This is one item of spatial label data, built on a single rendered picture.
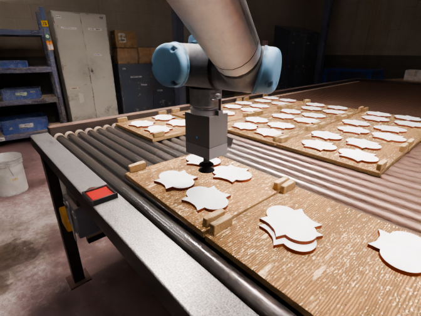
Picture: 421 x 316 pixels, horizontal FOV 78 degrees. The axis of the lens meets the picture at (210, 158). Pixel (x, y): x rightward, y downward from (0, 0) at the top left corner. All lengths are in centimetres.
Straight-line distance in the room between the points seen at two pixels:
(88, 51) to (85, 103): 85
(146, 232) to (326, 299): 39
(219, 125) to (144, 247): 32
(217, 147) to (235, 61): 29
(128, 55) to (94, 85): 87
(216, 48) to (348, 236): 49
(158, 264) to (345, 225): 43
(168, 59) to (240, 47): 16
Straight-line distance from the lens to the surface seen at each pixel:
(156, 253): 60
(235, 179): 81
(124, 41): 540
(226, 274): 54
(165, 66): 48
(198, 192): 74
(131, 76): 534
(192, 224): 63
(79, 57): 506
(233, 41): 34
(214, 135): 60
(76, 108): 512
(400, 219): 83
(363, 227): 71
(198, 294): 52
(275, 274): 53
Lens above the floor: 131
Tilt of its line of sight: 22 degrees down
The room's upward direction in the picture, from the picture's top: straight up
